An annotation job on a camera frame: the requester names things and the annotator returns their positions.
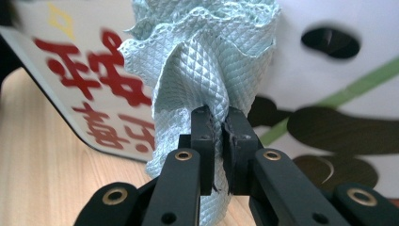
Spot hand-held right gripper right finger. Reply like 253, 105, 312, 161
221, 106, 352, 226

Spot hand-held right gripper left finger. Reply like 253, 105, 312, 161
142, 105, 217, 226

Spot light blue cleaning cloth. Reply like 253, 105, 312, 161
118, 0, 281, 226

